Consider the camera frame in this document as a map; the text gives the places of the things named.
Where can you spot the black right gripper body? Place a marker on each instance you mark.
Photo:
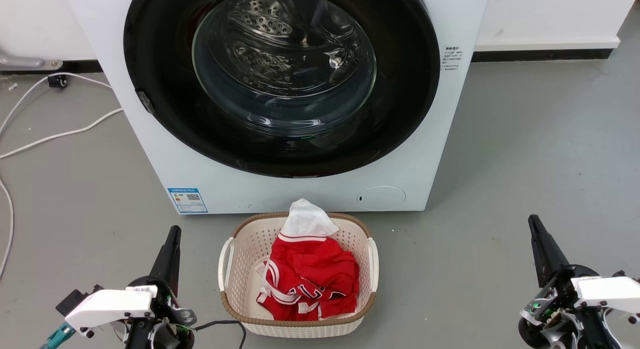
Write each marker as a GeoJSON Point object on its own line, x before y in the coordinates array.
{"type": "Point", "coordinates": [560, 319]}

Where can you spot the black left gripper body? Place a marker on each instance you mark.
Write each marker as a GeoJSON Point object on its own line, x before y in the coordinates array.
{"type": "Point", "coordinates": [165, 334]}

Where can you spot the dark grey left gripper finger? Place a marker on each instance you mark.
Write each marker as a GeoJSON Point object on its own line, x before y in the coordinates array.
{"type": "Point", "coordinates": [169, 261]}

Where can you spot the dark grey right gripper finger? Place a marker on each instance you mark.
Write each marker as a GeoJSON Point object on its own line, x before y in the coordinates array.
{"type": "Point", "coordinates": [545, 254]}

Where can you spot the black round glass washer door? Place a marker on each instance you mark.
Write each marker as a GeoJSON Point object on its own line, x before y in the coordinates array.
{"type": "Point", "coordinates": [160, 64]}

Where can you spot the white front-load washing machine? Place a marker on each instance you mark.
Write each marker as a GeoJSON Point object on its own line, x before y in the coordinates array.
{"type": "Point", "coordinates": [300, 194]}

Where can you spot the metal door hinge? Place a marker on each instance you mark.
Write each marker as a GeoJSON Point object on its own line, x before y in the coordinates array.
{"type": "Point", "coordinates": [146, 103]}

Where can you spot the blue energy label sticker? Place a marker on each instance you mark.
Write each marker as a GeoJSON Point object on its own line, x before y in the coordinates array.
{"type": "Point", "coordinates": [188, 200]}

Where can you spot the cream perforated laundry basket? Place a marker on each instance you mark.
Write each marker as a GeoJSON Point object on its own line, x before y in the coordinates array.
{"type": "Point", "coordinates": [245, 249]}

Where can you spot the white cloth garment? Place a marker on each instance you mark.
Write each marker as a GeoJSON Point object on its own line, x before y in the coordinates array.
{"type": "Point", "coordinates": [306, 219]}

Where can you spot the red jersey garment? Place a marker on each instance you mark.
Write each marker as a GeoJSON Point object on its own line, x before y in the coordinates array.
{"type": "Point", "coordinates": [315, 274]}

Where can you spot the round white filter cover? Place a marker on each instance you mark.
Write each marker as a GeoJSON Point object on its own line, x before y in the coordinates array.
{"type": "Point", "coordinates": [381, 198]}

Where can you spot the long black baseboard strip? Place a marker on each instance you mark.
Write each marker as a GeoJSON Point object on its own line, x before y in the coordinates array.
{"type": "Point", "coordinates": [540, 55]}

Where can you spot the small black caster wheel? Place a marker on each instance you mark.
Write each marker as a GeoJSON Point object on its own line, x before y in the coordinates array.
{"type": "Point", "coordinates": [58, 81]}

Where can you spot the short black baseboard strip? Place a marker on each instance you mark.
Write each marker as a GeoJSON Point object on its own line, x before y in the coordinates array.
{"type": "Point", "coordinates": [85, 67]}

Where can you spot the small black text sticker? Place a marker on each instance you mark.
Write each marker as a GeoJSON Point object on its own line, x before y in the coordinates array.
{"type": "Point", "coordinates": [452, 58]}

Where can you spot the stainless steel washer drum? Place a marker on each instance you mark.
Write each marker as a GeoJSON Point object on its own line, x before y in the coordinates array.
{"type": "Point", "coordinates": [260, 19]}

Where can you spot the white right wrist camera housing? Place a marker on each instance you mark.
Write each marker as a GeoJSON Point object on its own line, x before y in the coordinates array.
{"type": "Point", "coordinates": [610, 291]}

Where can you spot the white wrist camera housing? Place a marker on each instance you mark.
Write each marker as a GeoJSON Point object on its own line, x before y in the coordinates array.
{"type": "Point", "coordinates": [110, 306]}
{"type": "Point", "coordinates": [610, 291]}

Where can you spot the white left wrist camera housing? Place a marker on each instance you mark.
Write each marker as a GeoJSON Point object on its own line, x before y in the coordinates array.
{"type": "Point", "coordinates": [110, 306]}

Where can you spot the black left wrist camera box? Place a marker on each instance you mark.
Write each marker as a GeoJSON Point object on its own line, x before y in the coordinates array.
{"type": "Point", "coordinates": [75, 299]}

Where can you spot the grey metal floor bracket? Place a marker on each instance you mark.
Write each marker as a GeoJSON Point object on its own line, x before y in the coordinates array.
{"type": "Point", "coordinates": [25, 62]}

